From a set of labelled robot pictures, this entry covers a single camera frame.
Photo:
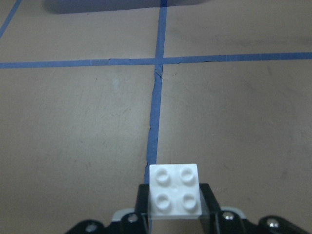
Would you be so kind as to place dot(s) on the blue plastic tray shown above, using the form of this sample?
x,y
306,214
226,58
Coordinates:
x,y
86,6

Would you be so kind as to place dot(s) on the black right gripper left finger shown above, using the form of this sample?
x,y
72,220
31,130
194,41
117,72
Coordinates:
x,y
133,222

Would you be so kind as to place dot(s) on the white block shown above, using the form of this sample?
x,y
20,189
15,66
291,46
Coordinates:
x,y
174,192

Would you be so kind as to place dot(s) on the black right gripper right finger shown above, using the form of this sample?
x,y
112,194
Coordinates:
x,y
229,220

